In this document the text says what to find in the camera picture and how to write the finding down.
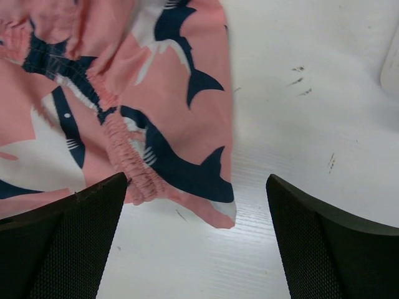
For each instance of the pink shark print shorts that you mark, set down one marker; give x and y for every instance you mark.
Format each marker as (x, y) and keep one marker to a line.
(89, 88)

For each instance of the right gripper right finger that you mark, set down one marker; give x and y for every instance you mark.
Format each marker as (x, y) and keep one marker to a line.
(327, 252)

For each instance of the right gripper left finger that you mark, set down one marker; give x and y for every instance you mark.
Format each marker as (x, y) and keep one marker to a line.
(60, 250)

